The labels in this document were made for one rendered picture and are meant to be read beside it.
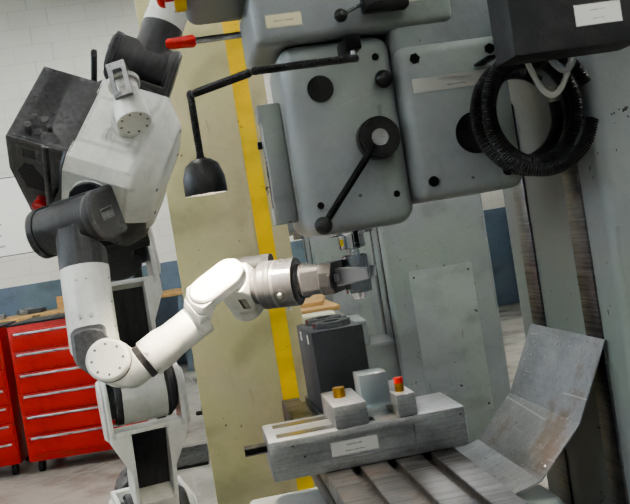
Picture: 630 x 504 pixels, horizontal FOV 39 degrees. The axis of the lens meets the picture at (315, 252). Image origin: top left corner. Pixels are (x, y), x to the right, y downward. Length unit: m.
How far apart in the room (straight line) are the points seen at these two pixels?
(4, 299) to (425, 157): 9.46
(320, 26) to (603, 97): 0.46
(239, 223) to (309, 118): 1.82
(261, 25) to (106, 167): 0.46
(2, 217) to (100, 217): 9.09
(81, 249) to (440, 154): 0.67
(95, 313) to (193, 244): 1.66
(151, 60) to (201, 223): 1.40
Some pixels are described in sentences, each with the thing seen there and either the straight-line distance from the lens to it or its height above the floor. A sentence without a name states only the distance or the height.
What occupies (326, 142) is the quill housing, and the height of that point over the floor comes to 1.46.
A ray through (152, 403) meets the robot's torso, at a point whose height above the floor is 0.99.
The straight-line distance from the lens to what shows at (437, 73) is 1.51.
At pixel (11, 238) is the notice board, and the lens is 10.73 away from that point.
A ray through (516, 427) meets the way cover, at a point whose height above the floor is 0.90.
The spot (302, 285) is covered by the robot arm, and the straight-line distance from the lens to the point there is 1.56.
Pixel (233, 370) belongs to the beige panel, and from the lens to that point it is 3.30.
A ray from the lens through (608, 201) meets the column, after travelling 1.48.
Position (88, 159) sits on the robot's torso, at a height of 1.52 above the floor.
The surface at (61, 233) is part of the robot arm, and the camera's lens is 1.69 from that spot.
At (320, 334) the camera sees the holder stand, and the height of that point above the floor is 1.09.
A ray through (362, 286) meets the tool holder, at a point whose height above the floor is 1.21.
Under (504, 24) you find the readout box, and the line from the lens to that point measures 1.31.
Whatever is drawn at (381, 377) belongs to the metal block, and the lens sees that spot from 1.60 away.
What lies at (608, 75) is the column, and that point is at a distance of 1.50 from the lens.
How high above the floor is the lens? 1.33
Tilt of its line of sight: 2 degrees down
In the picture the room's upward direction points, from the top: 9 degrees counter-clockwise
